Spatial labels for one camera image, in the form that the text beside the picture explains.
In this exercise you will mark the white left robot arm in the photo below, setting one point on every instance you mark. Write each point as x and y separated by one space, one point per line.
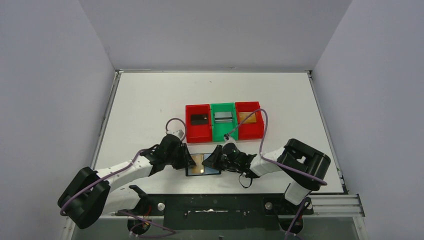
93 193

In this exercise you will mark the black leather card holder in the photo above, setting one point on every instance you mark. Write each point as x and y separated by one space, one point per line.
208 170

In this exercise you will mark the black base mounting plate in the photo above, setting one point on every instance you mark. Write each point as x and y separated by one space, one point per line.
227 222

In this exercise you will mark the gold card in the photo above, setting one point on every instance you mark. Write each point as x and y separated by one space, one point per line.
198 169
247 117

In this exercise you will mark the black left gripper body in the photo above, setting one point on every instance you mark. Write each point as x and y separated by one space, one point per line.
180 154

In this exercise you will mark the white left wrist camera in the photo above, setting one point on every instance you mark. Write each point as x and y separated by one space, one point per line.
178 133

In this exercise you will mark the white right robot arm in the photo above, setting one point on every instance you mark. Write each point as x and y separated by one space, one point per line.
306 166

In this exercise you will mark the left red plastic bin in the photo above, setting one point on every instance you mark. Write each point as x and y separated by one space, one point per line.
201 133

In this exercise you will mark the right red plastic bin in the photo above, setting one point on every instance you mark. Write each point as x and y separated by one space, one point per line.
253 127

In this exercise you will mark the silver card in bin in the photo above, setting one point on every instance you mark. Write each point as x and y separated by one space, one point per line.
223 117

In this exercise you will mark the aluminium frame rail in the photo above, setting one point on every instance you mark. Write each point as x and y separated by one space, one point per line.
266 204

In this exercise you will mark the black credit card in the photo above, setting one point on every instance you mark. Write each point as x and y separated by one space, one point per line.
199 119

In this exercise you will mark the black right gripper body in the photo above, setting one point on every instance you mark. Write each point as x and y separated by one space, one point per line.
218 158

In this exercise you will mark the red plastic bin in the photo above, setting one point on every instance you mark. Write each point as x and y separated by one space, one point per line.
201 133
253 127

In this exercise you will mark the gold card in bin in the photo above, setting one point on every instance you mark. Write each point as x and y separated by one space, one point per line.
247 117

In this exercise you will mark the green plastic bin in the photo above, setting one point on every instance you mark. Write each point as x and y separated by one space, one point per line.
220 129

